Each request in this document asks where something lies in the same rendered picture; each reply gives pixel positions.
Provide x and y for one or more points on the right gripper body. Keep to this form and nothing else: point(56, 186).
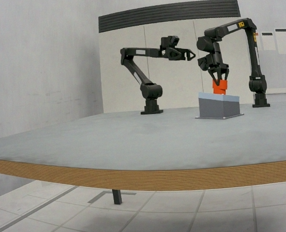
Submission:
point(182, 51)

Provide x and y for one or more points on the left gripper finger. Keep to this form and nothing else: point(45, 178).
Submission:
point(226, 72)
point(214, 70)

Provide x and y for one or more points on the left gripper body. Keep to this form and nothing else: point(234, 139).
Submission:
point(217, 62)

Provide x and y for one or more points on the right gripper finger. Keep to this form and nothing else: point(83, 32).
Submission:
point(171, 54)
point(188, 55)

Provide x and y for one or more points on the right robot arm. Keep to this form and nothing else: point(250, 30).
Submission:
point(150, 91)

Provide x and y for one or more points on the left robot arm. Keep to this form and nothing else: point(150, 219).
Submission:
point(209, 43)

